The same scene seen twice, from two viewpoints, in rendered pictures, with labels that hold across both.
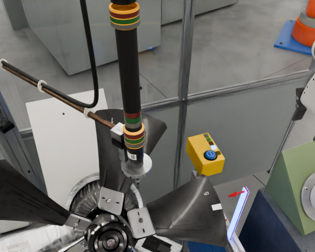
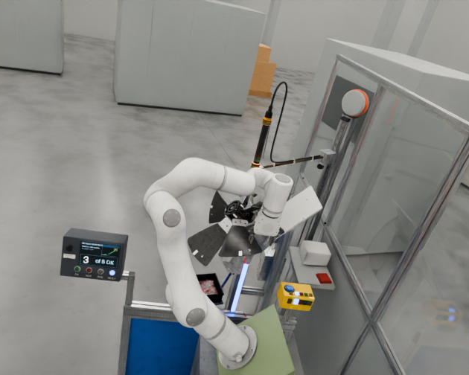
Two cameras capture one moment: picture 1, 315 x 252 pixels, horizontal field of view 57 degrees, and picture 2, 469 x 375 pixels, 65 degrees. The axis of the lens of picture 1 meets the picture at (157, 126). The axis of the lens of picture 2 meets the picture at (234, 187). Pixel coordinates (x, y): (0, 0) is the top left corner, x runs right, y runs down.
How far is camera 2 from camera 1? 184 cm
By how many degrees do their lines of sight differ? 77
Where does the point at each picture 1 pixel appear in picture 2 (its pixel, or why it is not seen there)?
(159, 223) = (237, 228)
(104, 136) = not seen: hidden behind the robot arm
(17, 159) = (306, 224)
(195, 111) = (370, 346)
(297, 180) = (252, 322)
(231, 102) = not seen: outside the picture
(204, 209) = (240, 246)
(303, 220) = not seen: hidden behind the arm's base
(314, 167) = (260, 336)
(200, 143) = (302, 289)
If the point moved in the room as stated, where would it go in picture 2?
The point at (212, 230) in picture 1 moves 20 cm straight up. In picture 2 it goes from (228, 248) to (236, 217)
